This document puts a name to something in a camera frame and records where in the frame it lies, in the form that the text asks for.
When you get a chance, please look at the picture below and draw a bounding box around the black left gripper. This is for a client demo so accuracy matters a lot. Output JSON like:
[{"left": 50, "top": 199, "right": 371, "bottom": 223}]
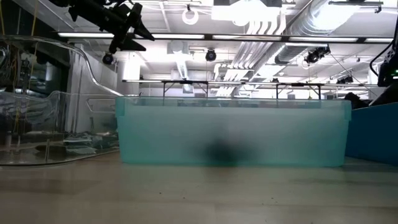
[{"left": 93, "top": 2, "right": 155, "bottom": 54}]

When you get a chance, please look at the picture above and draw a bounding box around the long ceiling light strip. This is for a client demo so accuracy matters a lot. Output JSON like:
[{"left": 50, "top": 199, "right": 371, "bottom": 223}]
[{"left": 57, "top": 32, "right": 394, "bottom": 44}]

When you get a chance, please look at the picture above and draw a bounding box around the black-legged background table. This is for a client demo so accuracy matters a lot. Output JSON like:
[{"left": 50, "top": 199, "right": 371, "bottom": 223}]
[
  {"left": 275, "top": 82, "right": 323, "bottom": 100},
  {"left": 161, "top": 80, "right": 210, "bottom": 98}
]

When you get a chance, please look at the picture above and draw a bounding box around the translucent green plastic basket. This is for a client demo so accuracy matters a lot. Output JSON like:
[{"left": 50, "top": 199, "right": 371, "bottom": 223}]
[{"left": 114, "top": 95, "right": 353, "bottom": 168}]

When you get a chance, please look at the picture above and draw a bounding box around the clear plastic basket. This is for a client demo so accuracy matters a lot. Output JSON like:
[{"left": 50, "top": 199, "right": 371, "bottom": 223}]
[{"left": 0, "top": 34, "right": 125, "bottom": 167}]

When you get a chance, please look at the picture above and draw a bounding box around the blue plastic basket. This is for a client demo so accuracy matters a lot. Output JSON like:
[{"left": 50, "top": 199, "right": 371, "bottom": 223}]
[{"left": 344, "top": 102, "right": 398, "bottom": 166}]

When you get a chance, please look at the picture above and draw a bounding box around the black ceiling camera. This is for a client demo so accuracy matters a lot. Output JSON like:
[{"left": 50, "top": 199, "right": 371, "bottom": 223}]
[
  {"left": 205, "top": 48, "right": 218, "bottom": 62},
  {"left": 303, "top": 45, "right": 331, "bottom": 65},
  {"left": 336, "top": 75, "right": 354, "bottom": 85},
  {"left": 101, "top": 52, "right": 115, "bottom": 66}
]

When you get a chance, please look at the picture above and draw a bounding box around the white ring lamp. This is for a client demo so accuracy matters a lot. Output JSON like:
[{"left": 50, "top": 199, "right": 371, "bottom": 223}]
[{"left": 182, "top": 4, "right": 200, "bottom": 26}]

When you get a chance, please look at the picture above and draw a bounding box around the silver ventilation duct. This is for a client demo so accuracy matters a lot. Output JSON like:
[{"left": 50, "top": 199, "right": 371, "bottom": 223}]
[{"left": 275, "top": 0, "right": 361, "bottom": 65}]

